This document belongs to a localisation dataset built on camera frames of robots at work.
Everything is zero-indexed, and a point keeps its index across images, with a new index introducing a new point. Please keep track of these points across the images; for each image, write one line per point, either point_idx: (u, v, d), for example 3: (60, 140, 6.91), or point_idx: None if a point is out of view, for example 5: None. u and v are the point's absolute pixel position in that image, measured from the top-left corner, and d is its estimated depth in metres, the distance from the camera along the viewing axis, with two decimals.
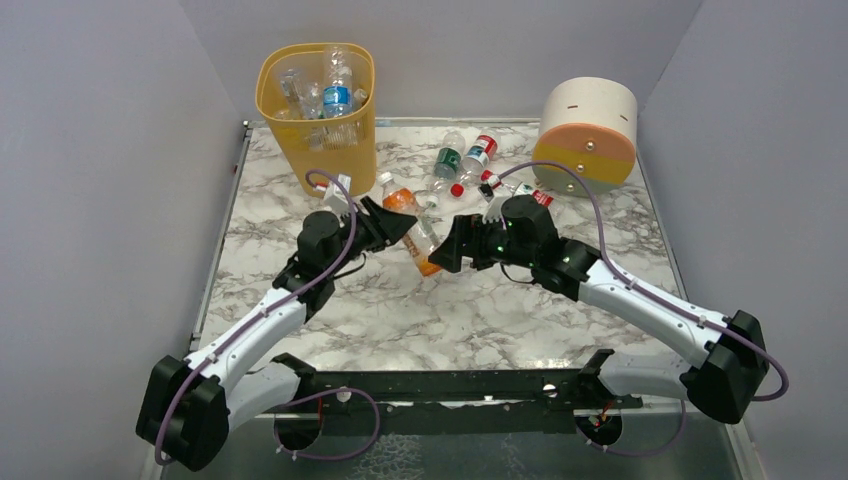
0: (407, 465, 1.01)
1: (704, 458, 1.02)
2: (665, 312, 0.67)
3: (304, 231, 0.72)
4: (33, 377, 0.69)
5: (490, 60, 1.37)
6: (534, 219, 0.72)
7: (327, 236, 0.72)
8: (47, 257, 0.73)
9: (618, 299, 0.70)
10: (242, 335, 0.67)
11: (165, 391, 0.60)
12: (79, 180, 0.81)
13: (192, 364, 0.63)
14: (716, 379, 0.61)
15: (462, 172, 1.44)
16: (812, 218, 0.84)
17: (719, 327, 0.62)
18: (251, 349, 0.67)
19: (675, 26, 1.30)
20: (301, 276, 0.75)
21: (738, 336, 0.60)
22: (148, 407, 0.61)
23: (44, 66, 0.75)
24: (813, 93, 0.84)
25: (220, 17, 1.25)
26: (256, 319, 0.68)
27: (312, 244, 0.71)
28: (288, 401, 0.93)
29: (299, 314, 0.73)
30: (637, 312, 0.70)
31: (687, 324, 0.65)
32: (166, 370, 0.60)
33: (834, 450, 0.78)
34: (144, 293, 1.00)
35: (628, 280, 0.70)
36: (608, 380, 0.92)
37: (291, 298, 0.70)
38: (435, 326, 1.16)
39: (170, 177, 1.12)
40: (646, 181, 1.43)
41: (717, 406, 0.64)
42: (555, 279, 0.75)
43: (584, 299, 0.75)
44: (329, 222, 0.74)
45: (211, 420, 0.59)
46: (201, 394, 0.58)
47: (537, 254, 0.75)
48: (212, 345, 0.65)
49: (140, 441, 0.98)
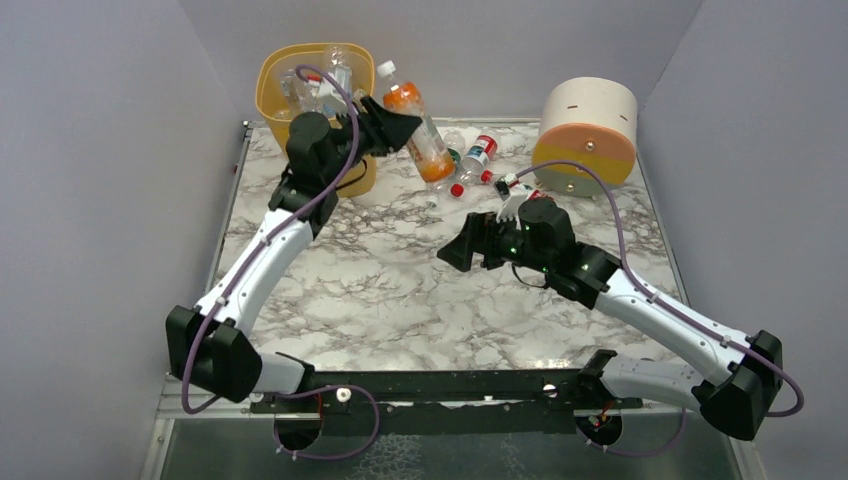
0: (407, 465, 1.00)
1: (705, 458, 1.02)
2: (688, 329, 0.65)
3: (293, 137, 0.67)
4: (32, 377, 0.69)
5: (489, 60, 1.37)
6: (554, 225, 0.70)
7: (317, 141, 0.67)
8: (48, 257, 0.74)
9: (639, 312, 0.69)
10: (248, 270, 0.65)
11: (185, 338, 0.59)
12: (79, 181, 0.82)
13: (205, 310, 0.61)
14: (737, 401, 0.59)
15: (463, 173, 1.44)
16: (812, 218, 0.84)
17: (744, 348, 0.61)
18: (261, 282, 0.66)
19: (675, 26, 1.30)
20: (298, 190, 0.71)
21: (764, 359, 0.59)
22: (175, 354, 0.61)
23: (45, 65, 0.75)
24: (813, 93, 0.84)
25: (221, 17, 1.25)
26: (259, 248, 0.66)
27: (305, 150, 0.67)
28: (291, 392, 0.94)
29: (303, 233, 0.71)
30: (657, 326, 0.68)
31: (709, 343, 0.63)
32: (182, 318, 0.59)
33: (835, 450, 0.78)
34: (144, 293, 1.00)
35: (651, 293, 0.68)
36: (611, 385, 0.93)
37: (292, 221, 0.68)
38: (435, 326, 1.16)
39: (170, 176, 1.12)
40: (646, 182, 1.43)
41: (733, 425, 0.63)
42: (571, 286, 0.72)
43: (600, 308, 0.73)
44: (319, 124, 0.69)
45: (238, 361, 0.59)
46: (222, 336, 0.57)
47: (553, 259, 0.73)
48: (220, 287, 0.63)
49: (139, 442, 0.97)
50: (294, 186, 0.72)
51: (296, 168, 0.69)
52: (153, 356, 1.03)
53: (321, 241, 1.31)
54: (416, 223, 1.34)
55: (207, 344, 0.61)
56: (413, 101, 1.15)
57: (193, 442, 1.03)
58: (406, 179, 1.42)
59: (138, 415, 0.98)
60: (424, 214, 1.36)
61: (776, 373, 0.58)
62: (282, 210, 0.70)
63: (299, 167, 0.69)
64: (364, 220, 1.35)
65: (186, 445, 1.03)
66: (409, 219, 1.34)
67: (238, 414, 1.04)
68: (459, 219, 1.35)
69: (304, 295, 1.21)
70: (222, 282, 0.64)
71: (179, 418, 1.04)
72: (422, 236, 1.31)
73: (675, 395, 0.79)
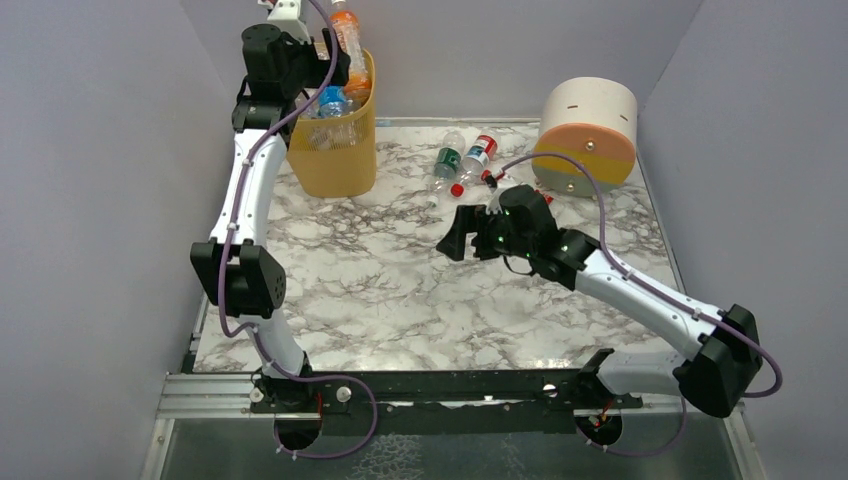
0: (407, 465, 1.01)
1: (704, 458, 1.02)
2: (662, 304, 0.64)
3: (247, 43, 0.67)
4: (32, 378, 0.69)
5: (489, 61, 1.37)
6: (530, 208, 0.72)
7: (274, 43, 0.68)
8: (46, 263, 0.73)
9: (616, 291, 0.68)
10: (243, 193, 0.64)
11: (209, 268, 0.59)
12: (77, 182, 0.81)
13: (220, 238, 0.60)
14: (706, 370, 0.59)
15: (463, 172, 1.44)
16: (812, 222, 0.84)
17: (715, 320, 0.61)
18: (261, 201, 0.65)
19: (675, 25, 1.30)
20: (257, 107, 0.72)
21: (733, 329, 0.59)
22: (205, 286, 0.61)
23: (45, 66, 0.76)
24: (814, 96, 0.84)
25: (220, 16, 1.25)
26: (243, 170, 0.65)
27: (263, 54, 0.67)
28: (294, 372, 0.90)
29: (280, 151, 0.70)
30: (634, 305, 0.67)
31: (682, 316, 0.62)
32: (203, 250, 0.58)
33: (835, 450, 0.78)
34: (143, 292, 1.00)
35: (625, 270, 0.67)
36: (607, 379, 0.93)
37: (268, 138, 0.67)
38: (435, 326, 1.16)
39: (171, 178, 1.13)
40: (646, 181, 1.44)
41: (706, 396, 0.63)
42: (551, 267, 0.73)
43: (580, 289, 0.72)
44: (271, 31, 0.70)
45: (270, 272, 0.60)
46: (247, 254, 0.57)
47: (533, 243, 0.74)
48: (224, 215, 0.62)
49: (138, 444, 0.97)
50: (252, 103, 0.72)
51: (255, 78, 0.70)
52: (153, 357, 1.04)
53: (321, 241, 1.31)
54: (416, 223, 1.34)
55: (232, 272, 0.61)
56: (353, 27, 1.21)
57: (194, 441, 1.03)
58: (407, 179, 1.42)
59: (139, 416, 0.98)
60: (424, 214, 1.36)
61: (751, 346, 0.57)
62: (250, 128, 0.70)
63: (259, 74, 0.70)
64: (364, 220, 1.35)
65: (187, 445, 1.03)
66: (409, 219, 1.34)
67: (237, 414, 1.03)
68: None
69: (304, 295, 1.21)
70: (225, 212, 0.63)
71: (179, 418, 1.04)
72: (422, 236, 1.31)
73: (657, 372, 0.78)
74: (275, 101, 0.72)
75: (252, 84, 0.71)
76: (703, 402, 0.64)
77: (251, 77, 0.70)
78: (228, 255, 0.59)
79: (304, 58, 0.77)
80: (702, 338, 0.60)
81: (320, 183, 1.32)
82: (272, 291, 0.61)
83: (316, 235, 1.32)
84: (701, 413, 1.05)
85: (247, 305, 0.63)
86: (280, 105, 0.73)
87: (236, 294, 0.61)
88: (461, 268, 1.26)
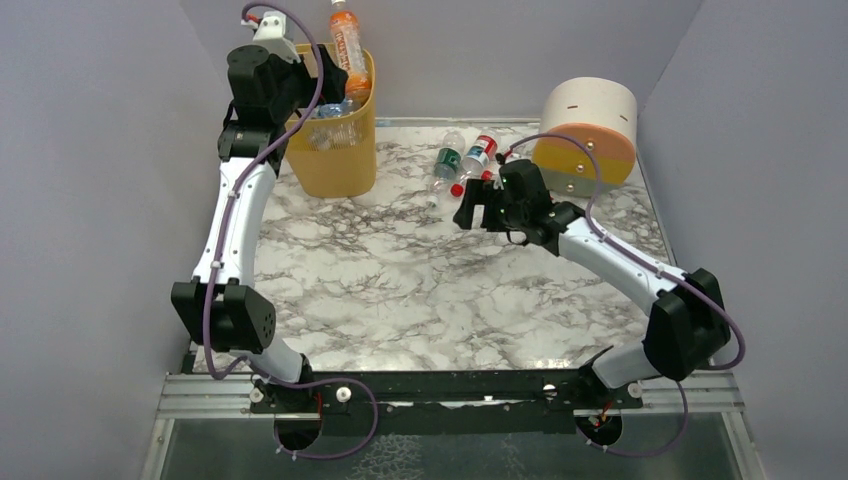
0: (407, 465, 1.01)
1: (704, 458, 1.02)
2: (630, 264, 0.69)
3: (233, 68, 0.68)
4: (32, 379, 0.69)
5: (489, 61, 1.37)
6: (524, 177, 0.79)
7: (260, 65, 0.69)
8: (44, 263, 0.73)
9: (593, 251, 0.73)
10: (229, 228, 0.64)
11: (194, 306, 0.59)
12: (76, 182, 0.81)
13: (204, 278, 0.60)
14: (662, 323, 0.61)
15: (463, 173, 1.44)
16: (812, 221, 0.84)
17: (676, 278, 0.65)
18: (247, 236, 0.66)
19: (675, 25, 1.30)
20: (245, 132, 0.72)
21: (694, 288, 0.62)
22: (189, 326, 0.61)
23: (44, 66, 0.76)
24: (813, 96, 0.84)
25: (220, 16, 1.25)
26: (230, 202, 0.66)
27: (250, 78, 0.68)
28: (293, 382, 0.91)
29: (267, 181, 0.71)
30: (607, 265, 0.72)
31: (646, 274, 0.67)
32: (186, 292, 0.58)
33: (835, 451, 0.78)
34: (143, 292, 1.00)
35: (602, 234, 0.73)
36: (603, 374, 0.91)
37: (254, 167, 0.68)
38: (435, 326, 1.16)
39: (171, 178, 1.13)
40: (646, 182, 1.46)
41: (667, 359, 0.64)
42: (539, 232, 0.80)
43: (565, 253, 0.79)
44: (257, 55, 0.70)
45: (255, 312, 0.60)
46: (232, 295, 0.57)
47: (524, 210, 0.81)
48: (209, 253, 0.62)
49: (138, 444, 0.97)
50: (239, 129, 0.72)
51: (241, 103, 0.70)
52: (153, 357, 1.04)
53: (321, 241, 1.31)
54: (416, 223, 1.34)
55: (218, 310, 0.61)
56: (350, 27, 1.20)
57: (194, 442, 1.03)
58: (406, 179, 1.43)
59: (139, 415, 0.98)
60: (424, 214, 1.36)
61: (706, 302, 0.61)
62: (237, 156, 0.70)
63: (247, 100, 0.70)
64: (364, 220, 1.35)
65: (187, 445, 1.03)
66: (409, 219, 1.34)
67: (237, 414, 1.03)
68: None
69: (303, 295, 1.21)
70: (209, 248, 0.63)
71: (179, 418, 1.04)
72: (422, 236, 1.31)
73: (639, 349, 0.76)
74: (263, 125, 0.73)
75: (239, 109, 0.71)
76: (662, 365, 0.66)
77: (237, 101, 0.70)
78: (212, 293, 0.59)
79: (293, 80, 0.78)
80: (661, 292, 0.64)
81: (320, 182, 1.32)
82: (257, 332, 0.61)
83: (316, 235, 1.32)
84: (701, 413, 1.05)
85: (233, 345, 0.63)
86: (269, 130, 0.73)
87: (221, 333, 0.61)
88: (461, 268, 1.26)
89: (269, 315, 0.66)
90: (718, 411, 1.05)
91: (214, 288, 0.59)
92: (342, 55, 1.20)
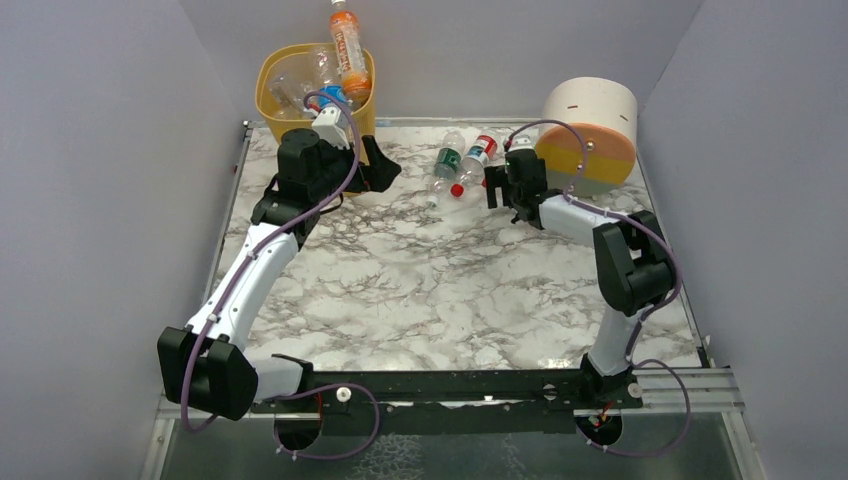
0: (407, 465, 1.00)
1: (705, 458, 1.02)
2: (585, 213, 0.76)
3: (285, 145, 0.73)
4: (32, 376, 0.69)
5: (489, 59, 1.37)
6: (522, 160, 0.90)
7: (309, 147, 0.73)
8: (43, 265, 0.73)
9: (561, 212, 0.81)
10: (235, 287, 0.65)
11: (177, 358, 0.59)
12: (76, 182, 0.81)
13: (197, 329, 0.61)
14: (602, 248, 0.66)
15: (462, 172, 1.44)
16: (812, 221, 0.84)
17: (619, 214, 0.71)
18: (252, 297, 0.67)
19: (675, 24, 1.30)
20: (279, 204, 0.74)
21: (632, 221, 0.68)
22: (169, 378, 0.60)
23: (41, 67, 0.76)
24: (811, 96, 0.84)
25: (220, 17, 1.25)
26: (245, 262, 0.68)
27: (297, 157, 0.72)
28: (293, 392, 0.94)
29: (289, 247, 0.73)
30: (572, 221, 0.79)
31: (596, 218, 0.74)
32: (172, 341, 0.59)
33: (837, 451, 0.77)
34: (143, 293, 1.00)
35: (568, 195, 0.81)
36: (597, 361, 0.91)
37: (278, 234, 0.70)
38: (435, 326, 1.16)
39: (170, 177, 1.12)
40: (646, 182, 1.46)
41: (614, 290, 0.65)
42: (526, 211, 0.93)
43: (547, 224, 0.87)
44: (309, 137, 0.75)
45: (237, 378, 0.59)
46: (216, 354, 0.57)
47: (520, 190, 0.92)
48: (209, 305, 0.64)
49: (137, 444, 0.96)
50: (275, 199, 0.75)
51: (284, 178, 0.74)
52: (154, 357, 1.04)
53: (321, 241, 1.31)
54: (416, 223, 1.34)
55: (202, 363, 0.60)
56: (349, 27, 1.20)
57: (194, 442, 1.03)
58: (406, 179, 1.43)
59: (139, 415, 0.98)
60: (424, 214, 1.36)
61: (643, 230, 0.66)
62: (266, 222, 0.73)
63: (289, 174, 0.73)
64: (364, 220, 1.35)
65: (186, 446, 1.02)
66: (409, 219, 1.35)
67: None
68: (459, 219, 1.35)
69: (304, 295, 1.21)
70: (212, 300, 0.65)
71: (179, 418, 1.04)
72: (422, 236, 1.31)
73: (610, 313, 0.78)
74: (298, 198, 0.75)
75: (280, 183, 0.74)
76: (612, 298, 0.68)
77: (280, 176, 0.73)
78: (200, 348, 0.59)
79: (342, 162, 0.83)
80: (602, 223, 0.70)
81: None
82: (234, 398, 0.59)
83: (316, 235, 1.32)
84: (701, 412, 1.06)
85: (208, 410, 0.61)
86: (302, 206, 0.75)
87: (196, 396, 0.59)
88: (461, 268, 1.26)
89: (251, 384, 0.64)
90: (717, 410, 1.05)
91: (202, 342, 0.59)
92: (342, 55, 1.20)
